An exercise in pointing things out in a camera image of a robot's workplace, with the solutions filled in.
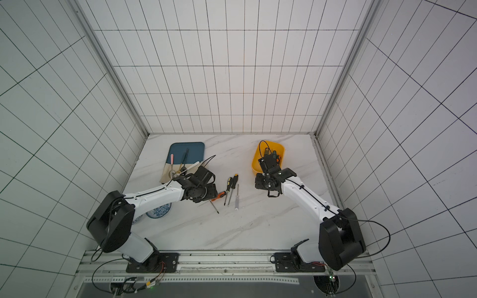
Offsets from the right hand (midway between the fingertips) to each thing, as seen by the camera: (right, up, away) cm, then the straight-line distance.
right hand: (253, 182), depth 86 cm
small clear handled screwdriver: (-8, -10, +5) cm, 13 cm away
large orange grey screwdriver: (-20, -11, +4) cm, 23 cm away
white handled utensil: (-35, +5, +15) cm, 38 cm away
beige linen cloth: (-40, +4, +15) cm, 43 cm away
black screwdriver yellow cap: (-10, -4, +9) cm, 14 cm away
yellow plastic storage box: (+6, +13, +22) cm, 27 cm away
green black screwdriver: (+14, +12, +21) cm, 28 cm away
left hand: (-21, -8, +2) cm, 23 cm away
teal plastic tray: (-34, +13, +25) cm, 44 cm away
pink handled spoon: (-44, +2, +14) cm, 47 cm away
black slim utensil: (-38, +5, +15) cm, 41 cm away
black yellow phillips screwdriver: (-13, -5, +9) cm, 16 cm away
